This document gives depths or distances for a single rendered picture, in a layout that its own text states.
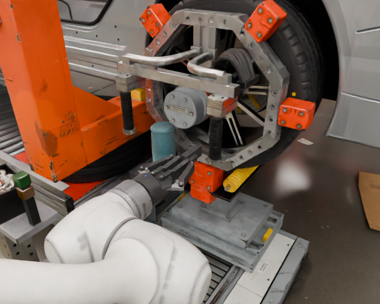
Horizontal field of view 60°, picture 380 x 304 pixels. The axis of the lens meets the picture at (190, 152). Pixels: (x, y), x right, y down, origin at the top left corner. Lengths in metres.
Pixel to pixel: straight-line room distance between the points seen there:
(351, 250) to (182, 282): 1.49
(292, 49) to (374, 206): 1.37
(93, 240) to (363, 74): 0.88
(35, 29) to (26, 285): 0.90
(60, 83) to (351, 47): 0.94
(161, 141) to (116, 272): 0.78
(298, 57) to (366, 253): 1.16
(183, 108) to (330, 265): 1.11
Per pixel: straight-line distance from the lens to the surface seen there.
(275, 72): 1.02
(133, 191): 0.66
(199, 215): 1.58
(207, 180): 1.31
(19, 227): 1.33
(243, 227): 1.54
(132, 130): 1.14
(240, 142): 1.29
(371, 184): 2.43
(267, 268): 1.59
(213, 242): 1.55
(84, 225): 0.60
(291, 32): 1.10
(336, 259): 1.84
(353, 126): 1.18
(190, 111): 1.03
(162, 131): 1.18
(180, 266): 0.50
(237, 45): 1.36
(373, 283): 1.81
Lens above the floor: 1.27
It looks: 30 degrees down
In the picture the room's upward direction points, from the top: straight up
